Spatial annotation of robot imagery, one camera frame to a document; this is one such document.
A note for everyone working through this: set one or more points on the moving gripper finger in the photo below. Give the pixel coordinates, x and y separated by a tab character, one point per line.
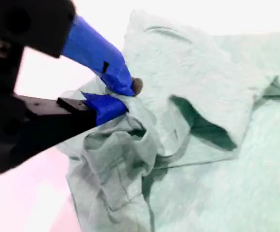
93	48

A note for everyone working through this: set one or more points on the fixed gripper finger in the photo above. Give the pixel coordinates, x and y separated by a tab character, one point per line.
106	108

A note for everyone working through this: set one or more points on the pale green T-shirt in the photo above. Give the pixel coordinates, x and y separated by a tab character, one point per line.
202	72

